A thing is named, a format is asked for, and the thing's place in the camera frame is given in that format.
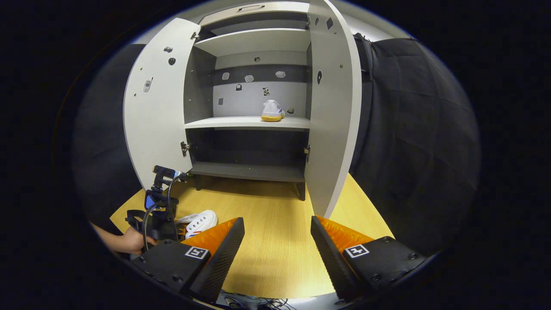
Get white canvas shoe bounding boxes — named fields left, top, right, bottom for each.
left=178, top=210, right=218, bottom=240
left=261, top=99, right=285, bottom=122

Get white shoe cabinet door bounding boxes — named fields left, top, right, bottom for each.
left=304, top=0, right=363, bottom=219
left=123, top=17, right=202, bottom=190

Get white cabinet drawer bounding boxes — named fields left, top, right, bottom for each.
left=199, top=1, right=310, bottom=26

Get tangled cables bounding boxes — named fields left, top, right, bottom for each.
left=222, top=293, right=297, bottom=310

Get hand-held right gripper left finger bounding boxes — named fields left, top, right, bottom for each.
left=131, top=217, right=246, bottom=304

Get black backdrop cloth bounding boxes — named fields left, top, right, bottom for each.
left=71, top=37, right=480, bottom=259

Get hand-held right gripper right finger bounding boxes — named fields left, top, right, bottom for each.
left=310, top=215, right=427, bottom=302

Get white shoe cabinet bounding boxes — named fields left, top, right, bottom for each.
left=184, top=1, right=311, bottom=202

